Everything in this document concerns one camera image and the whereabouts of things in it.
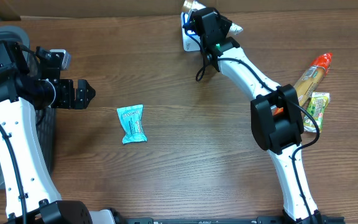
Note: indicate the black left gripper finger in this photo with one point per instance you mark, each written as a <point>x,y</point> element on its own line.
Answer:
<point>84,86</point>
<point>83,98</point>

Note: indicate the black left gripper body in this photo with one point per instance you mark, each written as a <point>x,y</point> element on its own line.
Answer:
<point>74,93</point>

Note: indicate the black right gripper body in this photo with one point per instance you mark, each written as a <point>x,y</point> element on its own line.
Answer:
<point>197,16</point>

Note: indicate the white tube with gold cap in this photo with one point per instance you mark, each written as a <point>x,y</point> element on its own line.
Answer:
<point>190,6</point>

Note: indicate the teal snack packet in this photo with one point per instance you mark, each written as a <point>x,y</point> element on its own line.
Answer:
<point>130,118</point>

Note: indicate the orange spaghetti packet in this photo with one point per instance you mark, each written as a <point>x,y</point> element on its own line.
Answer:
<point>310,79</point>

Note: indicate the green tea packet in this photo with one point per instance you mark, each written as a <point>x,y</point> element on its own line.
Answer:
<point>317,105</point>

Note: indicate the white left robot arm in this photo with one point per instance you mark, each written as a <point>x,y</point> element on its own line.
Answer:
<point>30,81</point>

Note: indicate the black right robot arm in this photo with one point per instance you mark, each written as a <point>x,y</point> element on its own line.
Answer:
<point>276,121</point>

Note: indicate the white barcode scanner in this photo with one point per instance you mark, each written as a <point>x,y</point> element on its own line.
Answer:
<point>190,39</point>

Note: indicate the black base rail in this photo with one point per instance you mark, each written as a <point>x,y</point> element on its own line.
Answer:
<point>228,221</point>

